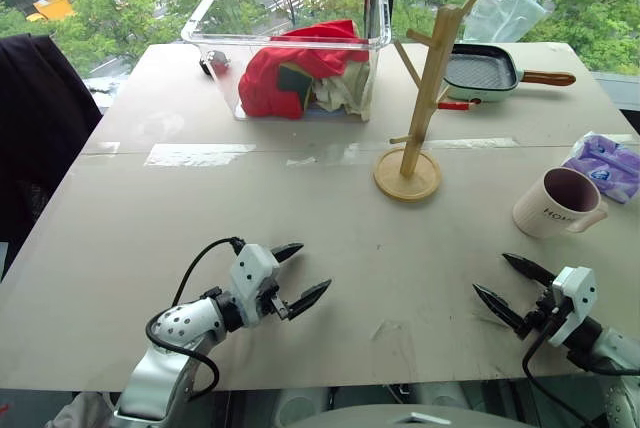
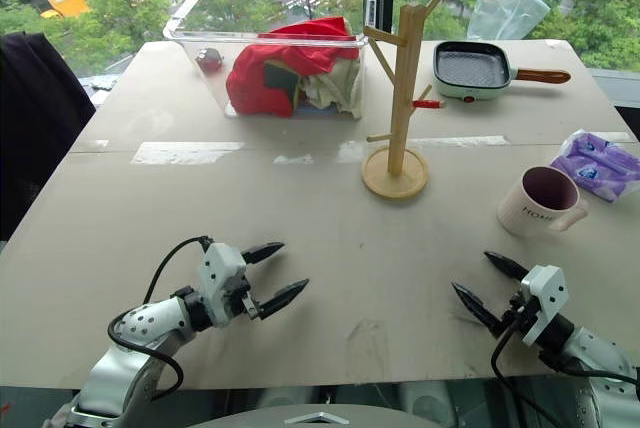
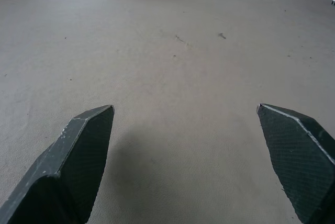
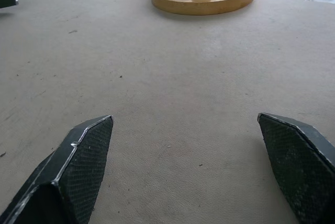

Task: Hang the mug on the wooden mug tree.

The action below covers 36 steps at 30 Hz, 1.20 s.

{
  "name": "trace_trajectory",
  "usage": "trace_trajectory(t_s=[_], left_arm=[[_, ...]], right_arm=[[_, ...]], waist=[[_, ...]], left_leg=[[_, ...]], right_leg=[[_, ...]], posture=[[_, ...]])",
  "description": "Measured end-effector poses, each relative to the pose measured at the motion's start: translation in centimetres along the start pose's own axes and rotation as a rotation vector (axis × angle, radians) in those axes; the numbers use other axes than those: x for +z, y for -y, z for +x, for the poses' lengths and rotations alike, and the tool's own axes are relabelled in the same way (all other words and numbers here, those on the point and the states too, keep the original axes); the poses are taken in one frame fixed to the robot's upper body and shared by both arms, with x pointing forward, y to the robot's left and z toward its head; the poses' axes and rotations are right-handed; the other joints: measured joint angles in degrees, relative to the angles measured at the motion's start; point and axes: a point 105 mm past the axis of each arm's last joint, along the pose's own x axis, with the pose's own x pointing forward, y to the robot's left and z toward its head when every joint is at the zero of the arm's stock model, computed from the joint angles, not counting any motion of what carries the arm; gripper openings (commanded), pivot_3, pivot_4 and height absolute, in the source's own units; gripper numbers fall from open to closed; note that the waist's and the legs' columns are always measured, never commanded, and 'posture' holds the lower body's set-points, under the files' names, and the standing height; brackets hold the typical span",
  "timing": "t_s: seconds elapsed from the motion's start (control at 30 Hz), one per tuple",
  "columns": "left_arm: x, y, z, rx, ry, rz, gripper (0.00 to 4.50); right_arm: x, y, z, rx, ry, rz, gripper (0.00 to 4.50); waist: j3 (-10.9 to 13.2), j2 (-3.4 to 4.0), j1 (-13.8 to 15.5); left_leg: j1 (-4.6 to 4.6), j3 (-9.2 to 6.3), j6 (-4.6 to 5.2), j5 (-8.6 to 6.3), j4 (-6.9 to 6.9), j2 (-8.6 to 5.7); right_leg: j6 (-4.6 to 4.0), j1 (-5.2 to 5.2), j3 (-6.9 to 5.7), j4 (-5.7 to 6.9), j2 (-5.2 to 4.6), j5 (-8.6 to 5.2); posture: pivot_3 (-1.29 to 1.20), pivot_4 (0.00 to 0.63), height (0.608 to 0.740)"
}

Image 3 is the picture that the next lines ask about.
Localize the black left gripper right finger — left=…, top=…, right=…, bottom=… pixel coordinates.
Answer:
left=256, top=103, right=335, bottom=224

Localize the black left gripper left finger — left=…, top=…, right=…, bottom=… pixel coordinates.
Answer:
left=0, top=105, right=115, bottom=224

